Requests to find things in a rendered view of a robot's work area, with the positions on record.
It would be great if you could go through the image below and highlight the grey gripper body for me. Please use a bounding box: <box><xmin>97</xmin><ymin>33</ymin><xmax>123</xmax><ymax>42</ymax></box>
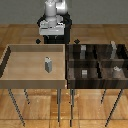
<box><xmin>38</xmin><ymin>20</ymin><xmax>66</xmax><ymax>36</ymax></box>

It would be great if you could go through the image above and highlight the grey milk carton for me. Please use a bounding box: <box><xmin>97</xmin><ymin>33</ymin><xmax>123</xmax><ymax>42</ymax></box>
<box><xmin>44</xmin><ymin>56</ymin><xmax>54</xmax><ymax>74</ymax></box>

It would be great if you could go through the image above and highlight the dark wooden compartment bin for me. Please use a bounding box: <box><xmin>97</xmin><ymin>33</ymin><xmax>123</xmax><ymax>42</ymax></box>
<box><xmin>65</xmin><ymin>42</ymin><xmax>128</xmax><ymax>90</ymax></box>

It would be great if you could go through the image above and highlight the tall grey box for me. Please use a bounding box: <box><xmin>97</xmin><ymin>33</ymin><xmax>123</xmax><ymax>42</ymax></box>
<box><xmin>79</xmin><ymin>45</ymin><xmax>87</xmax><ymax>60</ymax></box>

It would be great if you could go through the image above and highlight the light wooden bin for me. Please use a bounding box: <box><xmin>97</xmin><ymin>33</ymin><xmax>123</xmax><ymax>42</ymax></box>
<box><xmin>0</xmin><ymin>43</ymin><xmax>67</xmax><ymax>90</ymax></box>

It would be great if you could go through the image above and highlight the small grey cube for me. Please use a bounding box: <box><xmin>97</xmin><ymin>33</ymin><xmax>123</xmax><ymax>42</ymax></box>
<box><xmin>81</xmin><ymin>69</ymin><xmax>89</xmax><ymax>78</ymax></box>

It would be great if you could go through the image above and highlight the tall grey bottle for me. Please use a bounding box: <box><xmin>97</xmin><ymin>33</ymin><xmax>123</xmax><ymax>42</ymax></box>
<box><xmin>110</xmin><ymin>40</ymin><xmax>118</xmax><ymax>60</ymax></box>

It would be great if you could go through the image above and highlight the thin metal table leg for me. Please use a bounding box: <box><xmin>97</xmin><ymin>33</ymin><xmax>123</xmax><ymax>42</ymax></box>
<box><xmin>105</xmin><ymin>88</ymin><xmax>124</xmax><ymax>128</ymax></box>
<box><xmin>6</xmin><ymin>88</ymin><xmax>25</xmax><ymax>128</ymax></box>
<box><xmin>100</xmin><ymin>88</ymin><xmax>108</xmax><ymax>105</ymax></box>
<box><xmin>69</xmin><ymin>88</ymin><xmax>76</xmax><ymax>128</ymax></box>
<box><xmin>22</xmin><ymin>88</ymin><xmax>31</xmax><ymax>105</ymax></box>
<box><xmin>56</xmin><ymin>88</ymin><xmax>62</xmax><ymax>123</ymax></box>

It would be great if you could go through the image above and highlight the small grey can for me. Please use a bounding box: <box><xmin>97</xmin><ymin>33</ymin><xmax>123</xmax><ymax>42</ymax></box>
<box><xmin>112</xmin><ymin>65</ymin><xmax>122</xmax><ymax>79</ymax></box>

